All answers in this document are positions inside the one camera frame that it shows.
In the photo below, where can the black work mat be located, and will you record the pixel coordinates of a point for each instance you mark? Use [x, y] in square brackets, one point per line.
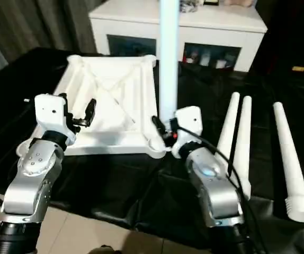
[115, 180]

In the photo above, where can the white sideboard cabinet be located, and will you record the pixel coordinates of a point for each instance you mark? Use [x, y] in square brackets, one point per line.
[207, 26]

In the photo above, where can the small picture frame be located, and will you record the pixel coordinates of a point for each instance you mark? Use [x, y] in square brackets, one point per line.
[211, 2]

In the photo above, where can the white mug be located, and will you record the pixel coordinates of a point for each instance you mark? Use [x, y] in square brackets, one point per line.
[221, 63]

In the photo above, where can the beige plush toy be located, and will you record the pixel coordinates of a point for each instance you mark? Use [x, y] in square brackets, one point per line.
[238, 2]

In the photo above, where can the white plastic table leg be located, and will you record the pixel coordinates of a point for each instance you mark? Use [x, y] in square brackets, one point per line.
[169, 66]
[243, 145]
[292, 164]
[228, 127]

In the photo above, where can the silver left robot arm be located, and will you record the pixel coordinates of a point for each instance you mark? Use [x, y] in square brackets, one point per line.
[32, 172]

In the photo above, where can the white plastic table top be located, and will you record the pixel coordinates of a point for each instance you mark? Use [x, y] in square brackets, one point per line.
[109, 105]

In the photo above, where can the white jar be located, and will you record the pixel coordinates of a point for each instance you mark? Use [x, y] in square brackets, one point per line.
[205, 59]

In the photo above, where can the grey curtain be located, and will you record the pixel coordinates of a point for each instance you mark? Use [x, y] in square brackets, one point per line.
[35, 26]

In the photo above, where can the yellow label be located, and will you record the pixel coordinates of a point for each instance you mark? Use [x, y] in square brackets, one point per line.
[299, 68]

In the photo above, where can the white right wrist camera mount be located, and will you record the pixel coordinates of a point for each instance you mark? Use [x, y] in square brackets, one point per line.
[189, 119]

